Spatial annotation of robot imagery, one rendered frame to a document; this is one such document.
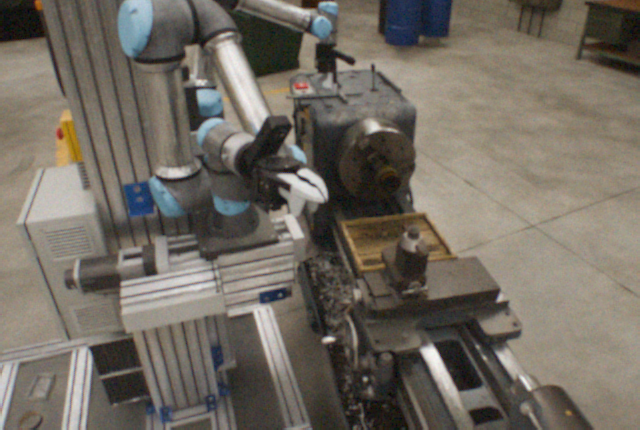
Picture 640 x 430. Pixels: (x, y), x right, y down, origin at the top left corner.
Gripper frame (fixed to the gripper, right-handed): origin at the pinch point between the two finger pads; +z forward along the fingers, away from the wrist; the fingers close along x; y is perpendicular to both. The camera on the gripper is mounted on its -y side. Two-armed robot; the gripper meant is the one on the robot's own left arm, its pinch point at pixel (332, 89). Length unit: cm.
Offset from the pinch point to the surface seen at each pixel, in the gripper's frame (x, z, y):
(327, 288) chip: 43, 71, 11
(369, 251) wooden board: 59, 41, -1
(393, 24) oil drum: -578, 94, -235
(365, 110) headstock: 13.2, 5.1, -10.9
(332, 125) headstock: 16.2, 9.3, 3.7
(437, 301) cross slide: 95, 34, -11
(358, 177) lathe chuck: 31.8, 25.7, -3.6
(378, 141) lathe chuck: 31.8, 10.7, -10.9
